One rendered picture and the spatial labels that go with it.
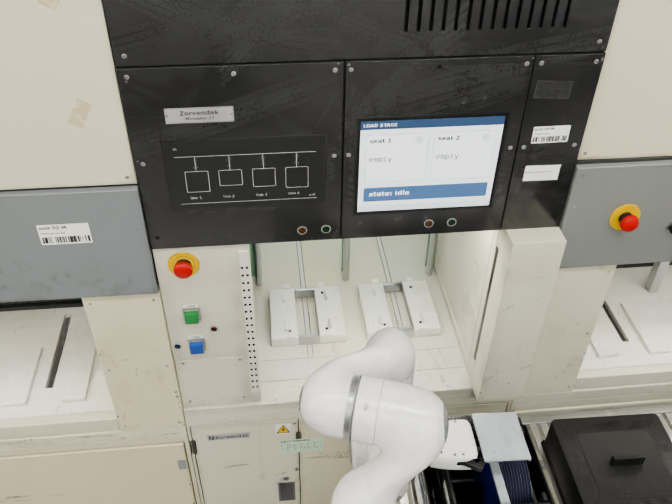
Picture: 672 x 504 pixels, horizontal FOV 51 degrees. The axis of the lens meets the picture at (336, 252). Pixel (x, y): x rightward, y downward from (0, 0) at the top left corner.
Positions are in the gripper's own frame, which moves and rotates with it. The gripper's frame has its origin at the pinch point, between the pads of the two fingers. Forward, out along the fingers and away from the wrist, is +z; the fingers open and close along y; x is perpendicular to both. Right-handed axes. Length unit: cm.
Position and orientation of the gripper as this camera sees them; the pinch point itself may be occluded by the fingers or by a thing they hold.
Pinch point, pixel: (496, 441)
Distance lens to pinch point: 159.1
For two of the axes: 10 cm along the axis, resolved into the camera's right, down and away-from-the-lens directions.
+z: 10.0, -0.4, 0.7
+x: 0.1, -7.8, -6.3
